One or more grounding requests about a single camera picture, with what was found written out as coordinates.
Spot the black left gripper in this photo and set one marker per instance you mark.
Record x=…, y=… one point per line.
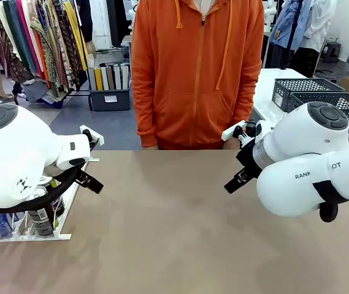
x=84, y=177

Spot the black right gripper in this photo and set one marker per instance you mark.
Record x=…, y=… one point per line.
x=249, y=162

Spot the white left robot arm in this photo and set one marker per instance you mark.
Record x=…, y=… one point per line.
x=14, y=159

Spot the person's left forearm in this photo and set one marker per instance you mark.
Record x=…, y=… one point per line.
x=244, y=98

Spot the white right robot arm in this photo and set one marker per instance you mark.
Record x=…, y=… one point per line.
x=300, y=144

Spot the person's right forearm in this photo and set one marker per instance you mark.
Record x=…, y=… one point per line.
x=145, y=116

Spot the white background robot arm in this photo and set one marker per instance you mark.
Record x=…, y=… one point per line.
x=269, y=12

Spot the person's left hand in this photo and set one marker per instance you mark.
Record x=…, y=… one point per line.
x=231, y=144

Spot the person's right hand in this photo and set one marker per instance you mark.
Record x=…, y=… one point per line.
x=151, y=147

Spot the dark grey storage bin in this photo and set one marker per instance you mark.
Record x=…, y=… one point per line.
x=109, y=99

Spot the white side table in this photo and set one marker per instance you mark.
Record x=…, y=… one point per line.
x=266, y=88

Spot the person in orange hoodie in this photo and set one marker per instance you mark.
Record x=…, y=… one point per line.
x=198, y=92

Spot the yellow sample board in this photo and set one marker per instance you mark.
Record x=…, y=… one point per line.
x=98, y=79

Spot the white sample board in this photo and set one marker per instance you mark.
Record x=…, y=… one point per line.
x=125, y=76
x=104, y=78

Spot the brown sample board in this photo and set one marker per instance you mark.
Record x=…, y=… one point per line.
x=110, y=78

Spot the light grey sample board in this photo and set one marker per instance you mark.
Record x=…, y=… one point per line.
x=117, y=76

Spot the grey fabric pile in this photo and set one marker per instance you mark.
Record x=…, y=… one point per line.
x=36, y=90

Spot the dark skirt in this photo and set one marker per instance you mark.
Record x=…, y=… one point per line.
x=277, y=55

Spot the orange hanging garment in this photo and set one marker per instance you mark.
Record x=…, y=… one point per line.
x=40, y=61

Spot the dark camouflage trousers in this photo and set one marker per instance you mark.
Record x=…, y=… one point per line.
x=306, y=61

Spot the dark floral hanging garment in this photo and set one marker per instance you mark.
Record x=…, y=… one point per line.
x=67, y=46

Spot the brown patterned shawl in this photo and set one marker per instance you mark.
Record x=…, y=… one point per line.
x=11, y=67

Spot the multicolour patterned hanging fabric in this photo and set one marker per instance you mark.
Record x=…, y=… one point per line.
x=51, y=46

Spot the yellow hanging garment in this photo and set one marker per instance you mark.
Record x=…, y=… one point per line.
x=76, y=33

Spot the black stand pole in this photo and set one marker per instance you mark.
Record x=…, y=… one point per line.
x=292, y=30

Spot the grey plastic stool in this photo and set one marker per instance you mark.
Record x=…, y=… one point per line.
x=330, y=49

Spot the black hanging garment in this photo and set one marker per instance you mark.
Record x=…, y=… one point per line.
x=85, y=18

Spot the pink hanging garment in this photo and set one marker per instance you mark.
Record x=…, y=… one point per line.
x=24, y=24

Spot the teal green hanging garment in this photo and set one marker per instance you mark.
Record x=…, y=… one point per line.
x=14, y=27

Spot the white hanging shirt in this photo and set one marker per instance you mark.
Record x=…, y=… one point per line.
x=318, y=24

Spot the cream hanging garment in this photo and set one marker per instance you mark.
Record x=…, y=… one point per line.
x=4, y=18

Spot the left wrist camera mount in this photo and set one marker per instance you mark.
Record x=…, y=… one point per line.
x=99, y=139

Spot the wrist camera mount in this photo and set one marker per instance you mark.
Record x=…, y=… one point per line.
x=232, y=130
x=99, y=139

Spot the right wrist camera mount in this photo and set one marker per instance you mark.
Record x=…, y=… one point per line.
x=232, y=130

